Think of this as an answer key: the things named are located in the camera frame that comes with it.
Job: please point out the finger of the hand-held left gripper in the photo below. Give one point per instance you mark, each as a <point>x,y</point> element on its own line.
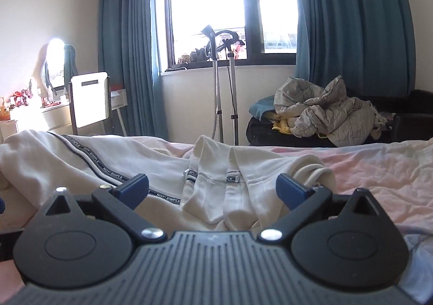
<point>1,206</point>

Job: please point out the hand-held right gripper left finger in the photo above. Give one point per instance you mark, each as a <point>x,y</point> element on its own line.
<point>133,190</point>

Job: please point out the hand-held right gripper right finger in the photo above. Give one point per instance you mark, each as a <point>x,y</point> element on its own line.
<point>291,190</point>

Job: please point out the white pants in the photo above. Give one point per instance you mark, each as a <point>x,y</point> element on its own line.
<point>84,162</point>

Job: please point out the yellow cloth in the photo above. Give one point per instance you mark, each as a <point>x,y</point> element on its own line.
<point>282,126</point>

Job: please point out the grey quilt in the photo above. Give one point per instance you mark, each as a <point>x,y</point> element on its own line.
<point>324,112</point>

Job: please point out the white side rack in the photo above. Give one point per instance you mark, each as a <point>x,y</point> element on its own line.
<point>118,98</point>

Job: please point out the white dressing table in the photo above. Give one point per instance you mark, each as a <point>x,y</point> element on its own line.
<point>50,118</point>

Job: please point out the white backed chair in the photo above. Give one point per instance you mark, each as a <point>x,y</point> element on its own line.
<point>89,98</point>

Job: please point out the cluster of cosmetics bottles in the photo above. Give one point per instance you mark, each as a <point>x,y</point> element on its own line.
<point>20,93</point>

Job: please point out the dark cloth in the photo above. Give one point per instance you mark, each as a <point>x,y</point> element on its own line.
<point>176,69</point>

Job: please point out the teal hanging towel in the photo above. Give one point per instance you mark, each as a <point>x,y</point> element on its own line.
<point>71,61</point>

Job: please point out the windowsill clutter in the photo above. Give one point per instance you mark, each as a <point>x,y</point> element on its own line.
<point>194,56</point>

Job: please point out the blue curtain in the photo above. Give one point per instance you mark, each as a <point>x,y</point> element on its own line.
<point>355,20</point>
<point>128,37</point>

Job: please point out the black sofa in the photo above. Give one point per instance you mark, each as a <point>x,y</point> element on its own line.
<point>416,102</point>

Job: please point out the oval vanity mirror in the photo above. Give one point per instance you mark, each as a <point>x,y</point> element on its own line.
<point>54,54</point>

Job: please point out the garment steamer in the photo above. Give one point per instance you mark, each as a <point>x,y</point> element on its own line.
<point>207,34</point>

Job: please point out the dark framed window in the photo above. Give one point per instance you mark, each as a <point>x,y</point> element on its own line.
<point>203,3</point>

